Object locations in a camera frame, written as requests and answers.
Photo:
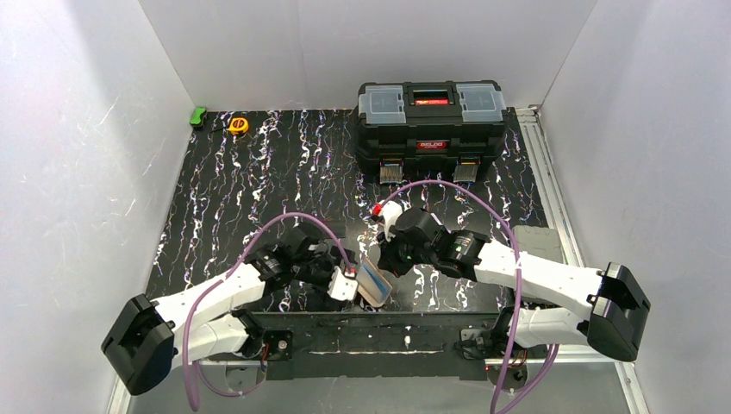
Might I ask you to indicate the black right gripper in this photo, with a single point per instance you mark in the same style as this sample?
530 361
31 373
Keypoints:
390 251

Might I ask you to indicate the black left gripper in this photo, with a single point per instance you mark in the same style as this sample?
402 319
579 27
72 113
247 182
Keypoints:
329 266

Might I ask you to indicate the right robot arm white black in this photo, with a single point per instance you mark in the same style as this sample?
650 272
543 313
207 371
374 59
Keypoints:
606 310

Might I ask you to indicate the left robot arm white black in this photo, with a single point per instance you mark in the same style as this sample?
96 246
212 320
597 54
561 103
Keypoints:
153 336

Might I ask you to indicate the black toolbox with red label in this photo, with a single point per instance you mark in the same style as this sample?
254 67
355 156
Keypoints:
453 130

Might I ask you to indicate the grey rectangular box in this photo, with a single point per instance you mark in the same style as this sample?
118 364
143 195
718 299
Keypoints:
543 243

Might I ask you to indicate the yellow tape measure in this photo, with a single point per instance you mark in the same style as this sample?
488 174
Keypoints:
238 126

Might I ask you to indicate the green small object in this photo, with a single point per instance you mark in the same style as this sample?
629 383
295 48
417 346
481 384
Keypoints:
198 117

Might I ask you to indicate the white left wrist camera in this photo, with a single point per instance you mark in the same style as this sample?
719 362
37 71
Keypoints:
343 285

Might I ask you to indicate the aluminium frame rail right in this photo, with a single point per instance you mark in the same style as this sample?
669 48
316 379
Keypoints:
545 177

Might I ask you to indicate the aluminium frame rail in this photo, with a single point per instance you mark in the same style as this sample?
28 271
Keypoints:
545 177
391 362

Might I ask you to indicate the aluminium frame rail front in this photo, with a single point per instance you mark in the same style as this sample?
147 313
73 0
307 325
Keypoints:
391 362

